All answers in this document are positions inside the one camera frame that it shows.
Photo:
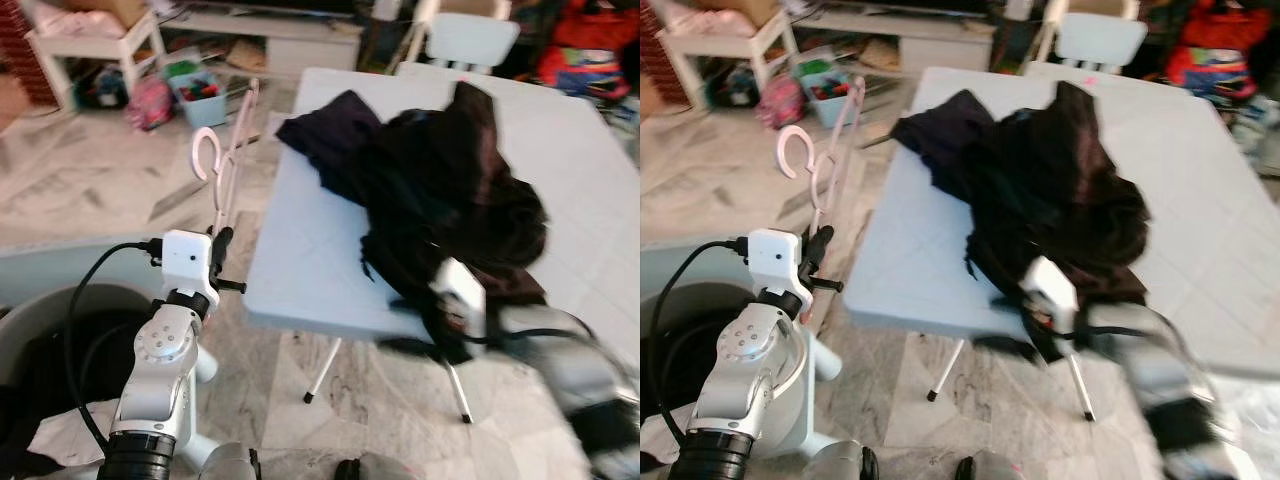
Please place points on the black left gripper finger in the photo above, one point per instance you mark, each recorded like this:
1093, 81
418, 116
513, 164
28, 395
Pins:
221, 252
817, 250

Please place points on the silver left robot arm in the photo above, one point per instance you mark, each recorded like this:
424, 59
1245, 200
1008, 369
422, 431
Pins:
745, 360
160, 360

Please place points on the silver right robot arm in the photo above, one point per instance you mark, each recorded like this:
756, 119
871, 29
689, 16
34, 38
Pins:
1150, 350
560, 360

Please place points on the pale grey folding table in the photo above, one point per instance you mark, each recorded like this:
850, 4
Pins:
930, 250
320, 250

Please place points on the grey round laundry bin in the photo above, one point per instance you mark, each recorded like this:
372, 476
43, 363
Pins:
700, 292
35, 300

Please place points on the pink backpack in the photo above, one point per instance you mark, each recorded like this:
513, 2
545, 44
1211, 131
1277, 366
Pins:
150, 105
782, 105

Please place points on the pale blue toy basket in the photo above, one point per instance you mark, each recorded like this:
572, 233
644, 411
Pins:
835, 100
200, 100

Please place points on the grey robot left leg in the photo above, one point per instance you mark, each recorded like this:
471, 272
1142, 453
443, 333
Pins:
838, 465
230, 465

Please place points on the dark bag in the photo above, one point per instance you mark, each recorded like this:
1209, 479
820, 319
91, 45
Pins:
732, 88
100, 88

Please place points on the white low tv console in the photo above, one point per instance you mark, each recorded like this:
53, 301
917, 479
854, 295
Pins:
300, 45
940, 45

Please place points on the small white wooden table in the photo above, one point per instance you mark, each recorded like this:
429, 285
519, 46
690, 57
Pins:
730, 45
95, 45

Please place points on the red and blue bag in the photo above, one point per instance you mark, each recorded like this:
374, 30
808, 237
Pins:
1215, 60
590, 60

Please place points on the white chair pale blue back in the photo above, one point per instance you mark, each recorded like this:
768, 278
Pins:
475, 40
1100, 40

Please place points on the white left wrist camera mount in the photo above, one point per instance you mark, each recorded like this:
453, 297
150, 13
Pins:
772, 260
185, 262

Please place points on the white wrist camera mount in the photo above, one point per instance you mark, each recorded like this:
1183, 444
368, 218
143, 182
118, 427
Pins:
462, 295
772, 260
1050, 290
185, 262

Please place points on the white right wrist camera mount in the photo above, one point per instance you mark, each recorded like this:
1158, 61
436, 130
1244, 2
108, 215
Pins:
1050, 290
462, 295

